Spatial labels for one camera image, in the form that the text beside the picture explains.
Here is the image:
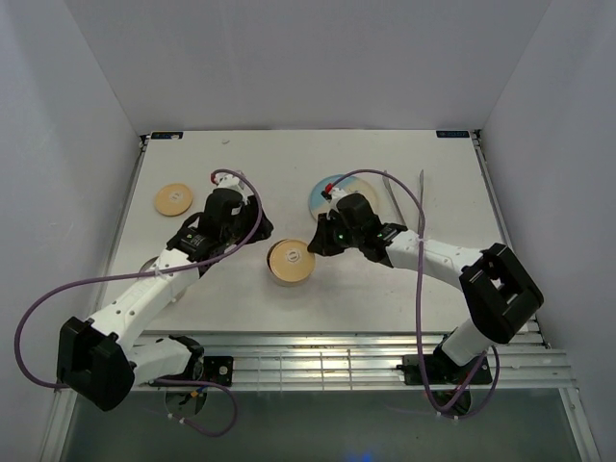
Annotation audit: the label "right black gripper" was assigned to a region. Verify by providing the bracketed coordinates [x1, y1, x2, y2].
[308, 212, 363, 257]

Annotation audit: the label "ceramic food plate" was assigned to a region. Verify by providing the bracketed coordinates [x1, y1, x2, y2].
[308, 174, 379, 219]

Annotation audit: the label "wooden lid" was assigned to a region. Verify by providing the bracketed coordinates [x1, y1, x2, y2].
[268, 238, 317, 282]
[154, 183, 193, 217]

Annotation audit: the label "steel lunch bowl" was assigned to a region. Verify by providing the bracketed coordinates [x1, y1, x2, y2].
[267, 240, 317, 289]
[139, 256, 160, 276]

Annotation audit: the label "steel tongs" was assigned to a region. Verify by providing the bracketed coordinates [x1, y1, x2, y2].
[382, 169, 424, 226]

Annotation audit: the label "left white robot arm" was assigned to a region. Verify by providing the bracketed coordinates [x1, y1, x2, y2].
[57, 187, 273, 411]

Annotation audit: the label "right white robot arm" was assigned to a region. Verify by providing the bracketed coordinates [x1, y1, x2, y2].
[308, 188, 544, 383]

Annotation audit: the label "left blue label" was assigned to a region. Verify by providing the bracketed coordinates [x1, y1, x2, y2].
[150, 131, 184, 141]

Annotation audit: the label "blue label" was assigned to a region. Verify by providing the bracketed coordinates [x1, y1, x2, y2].
[436, 130, 470, 139]
[150, 131, 184, 141]

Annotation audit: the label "right blue label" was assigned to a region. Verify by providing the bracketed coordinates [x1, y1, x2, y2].
[436, 130, 470, 139]

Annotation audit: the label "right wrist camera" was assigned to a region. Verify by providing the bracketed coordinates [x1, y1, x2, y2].
[321, 183, 347, 204]

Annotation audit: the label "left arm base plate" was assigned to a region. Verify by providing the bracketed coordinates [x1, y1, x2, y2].
[151, 356, 234, 387]

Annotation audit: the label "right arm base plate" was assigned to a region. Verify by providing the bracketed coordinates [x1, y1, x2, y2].
[396, 354, 493, 385]

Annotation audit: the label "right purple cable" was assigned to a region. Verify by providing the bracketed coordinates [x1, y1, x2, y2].
[324, 167, 501, 421]

